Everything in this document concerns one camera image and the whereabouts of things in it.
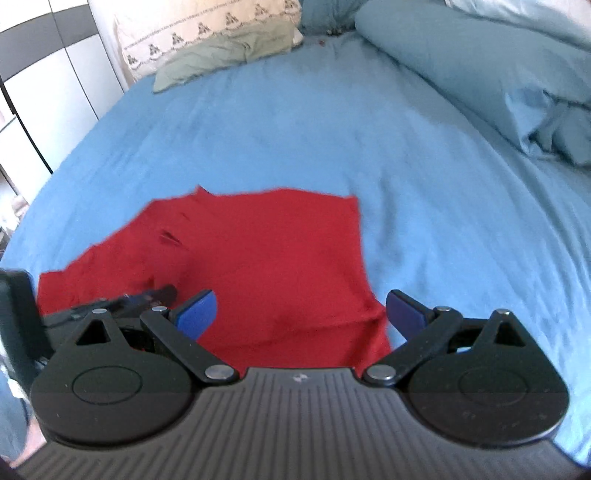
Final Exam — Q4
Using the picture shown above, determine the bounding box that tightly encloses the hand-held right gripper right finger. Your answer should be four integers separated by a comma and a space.
362, 289, 530, 385

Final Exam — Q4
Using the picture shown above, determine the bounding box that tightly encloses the blue rolled duvet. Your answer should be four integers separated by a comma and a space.
355, 0, 591, 168

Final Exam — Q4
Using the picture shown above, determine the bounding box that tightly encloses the cream patterned pillow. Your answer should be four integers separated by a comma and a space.
113, 0, 304, 85

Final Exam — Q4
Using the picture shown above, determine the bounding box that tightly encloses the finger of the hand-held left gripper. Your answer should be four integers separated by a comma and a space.
44, 285, 179, 329

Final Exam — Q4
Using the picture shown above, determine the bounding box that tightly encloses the white wardrobe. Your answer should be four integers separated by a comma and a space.
0, 0, 130, 204

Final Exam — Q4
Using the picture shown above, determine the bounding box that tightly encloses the olive green garment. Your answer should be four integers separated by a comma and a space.
152, 20, 304, 94

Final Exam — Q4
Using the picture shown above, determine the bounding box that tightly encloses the blue bed sheet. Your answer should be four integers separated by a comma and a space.
0, 28, 591, 463

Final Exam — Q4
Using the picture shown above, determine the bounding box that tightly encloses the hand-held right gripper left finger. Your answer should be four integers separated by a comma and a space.
65, 289, 239, 383

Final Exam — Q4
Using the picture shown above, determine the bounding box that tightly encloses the red shirt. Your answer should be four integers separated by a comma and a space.
37, 185, 393, 369

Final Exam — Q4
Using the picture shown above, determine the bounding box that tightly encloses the person's left forearm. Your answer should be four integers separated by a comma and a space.
0, 367, 48, 468

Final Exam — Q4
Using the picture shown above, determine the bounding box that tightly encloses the pale blue pillow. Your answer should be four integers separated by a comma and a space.
443, 0, 591, 47

